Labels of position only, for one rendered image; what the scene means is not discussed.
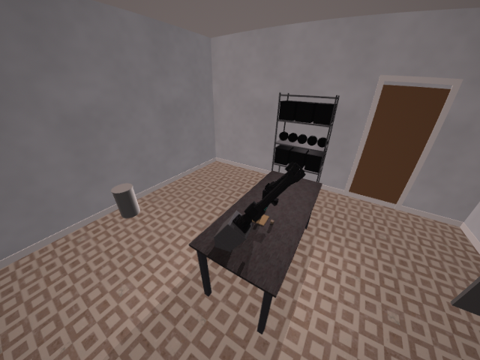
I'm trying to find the tan flat mat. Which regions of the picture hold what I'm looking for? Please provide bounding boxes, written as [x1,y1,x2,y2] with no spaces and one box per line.
[256,215,269,226]

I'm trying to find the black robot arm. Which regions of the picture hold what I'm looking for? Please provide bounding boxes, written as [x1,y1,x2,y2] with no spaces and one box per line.
[232,162,306,233]

